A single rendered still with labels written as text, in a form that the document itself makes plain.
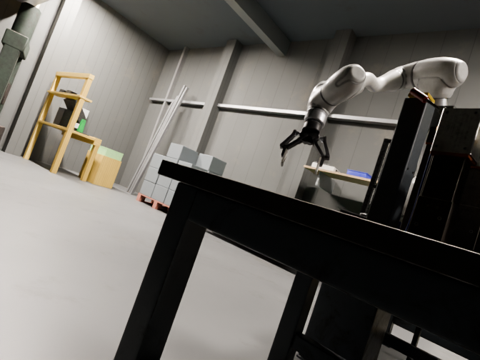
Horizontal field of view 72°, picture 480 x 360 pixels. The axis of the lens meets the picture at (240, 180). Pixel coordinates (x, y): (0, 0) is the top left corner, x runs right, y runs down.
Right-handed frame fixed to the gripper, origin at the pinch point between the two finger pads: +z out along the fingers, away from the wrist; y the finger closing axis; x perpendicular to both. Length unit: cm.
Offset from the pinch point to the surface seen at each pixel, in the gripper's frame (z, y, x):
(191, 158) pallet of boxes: -182, 267, -435
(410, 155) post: 0.5, -33.4, 25.6
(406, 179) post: 6.4, -34.5, 21.5
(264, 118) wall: -315, 159, -441
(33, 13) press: -312, 612, -255
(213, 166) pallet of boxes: -181, 218, -442
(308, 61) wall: -426, 102, -381
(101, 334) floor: 84, 54, -16
